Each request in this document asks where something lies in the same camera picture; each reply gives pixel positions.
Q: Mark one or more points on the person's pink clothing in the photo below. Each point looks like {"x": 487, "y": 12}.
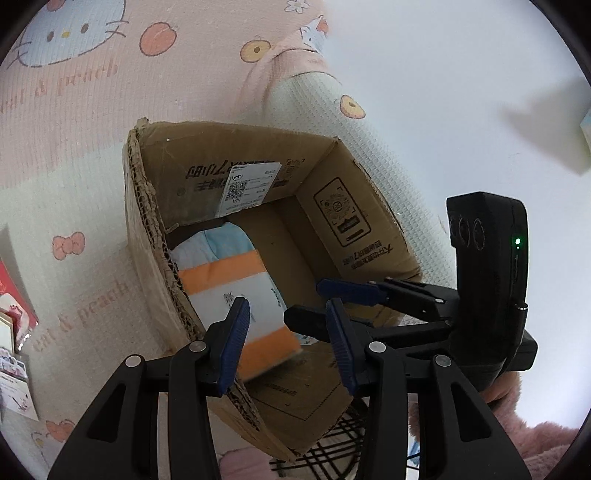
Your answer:
{"x": 249, "y": 466}

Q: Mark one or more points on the orange striped tissue pack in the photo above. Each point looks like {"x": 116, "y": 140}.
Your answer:
{"x": 221, "y": 277}

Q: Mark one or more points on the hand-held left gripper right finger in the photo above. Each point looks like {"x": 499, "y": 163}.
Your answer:
{"x": 344, "y": 350}

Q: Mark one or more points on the red packet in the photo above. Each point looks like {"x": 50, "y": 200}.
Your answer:
{"x": 14, "y": 295}

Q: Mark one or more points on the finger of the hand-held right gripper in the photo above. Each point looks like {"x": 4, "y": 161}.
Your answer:
{"x": 304, "y": 321}
{"x": 351, "y": 291}

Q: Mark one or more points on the brown cardboard box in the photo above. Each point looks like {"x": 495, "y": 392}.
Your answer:
{"x": 286, "y": 406}

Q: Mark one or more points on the white printed card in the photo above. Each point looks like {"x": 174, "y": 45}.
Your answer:
{"x": 16, "y": 397}

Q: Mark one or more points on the person's right forearm pink sleeve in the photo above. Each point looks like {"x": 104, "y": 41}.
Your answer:
{"x": 545, "y": 447}

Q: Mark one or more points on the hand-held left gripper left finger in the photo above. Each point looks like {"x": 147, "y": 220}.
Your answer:
{"x": 233, "y": 346}

